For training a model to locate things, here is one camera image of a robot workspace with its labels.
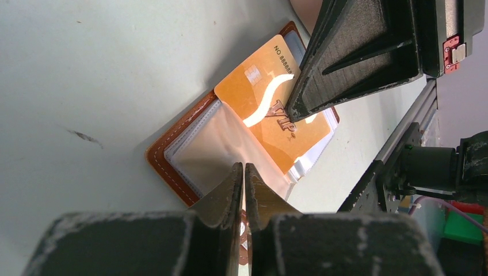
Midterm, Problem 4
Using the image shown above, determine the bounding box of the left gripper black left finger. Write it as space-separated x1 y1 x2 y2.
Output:
23 162 243 275

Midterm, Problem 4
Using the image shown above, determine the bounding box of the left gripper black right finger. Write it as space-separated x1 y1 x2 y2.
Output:
245 163 444 275

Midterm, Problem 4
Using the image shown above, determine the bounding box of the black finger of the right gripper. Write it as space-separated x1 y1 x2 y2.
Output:
286 0 475 122

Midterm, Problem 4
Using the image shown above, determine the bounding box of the pink oval tray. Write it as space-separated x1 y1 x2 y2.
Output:
290 0 323 35

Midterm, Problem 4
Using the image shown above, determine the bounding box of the brown leather card holder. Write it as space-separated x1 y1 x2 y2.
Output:
146 21 340 206

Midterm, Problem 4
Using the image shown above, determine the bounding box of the gold VIP credit card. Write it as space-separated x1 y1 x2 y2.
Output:
214 34 332 175

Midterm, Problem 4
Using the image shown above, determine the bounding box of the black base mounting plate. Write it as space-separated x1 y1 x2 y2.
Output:
338 122 421 213

